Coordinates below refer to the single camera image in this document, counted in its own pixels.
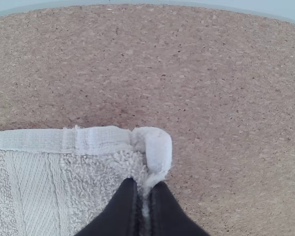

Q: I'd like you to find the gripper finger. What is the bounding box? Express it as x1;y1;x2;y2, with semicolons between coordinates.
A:
75;177;144;236
147;181;210;236

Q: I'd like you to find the pale towel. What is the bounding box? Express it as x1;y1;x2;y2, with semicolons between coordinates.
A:
0;125;174;236

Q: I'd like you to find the cork mat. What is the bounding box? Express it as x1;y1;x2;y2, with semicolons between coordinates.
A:
0;3;295;236

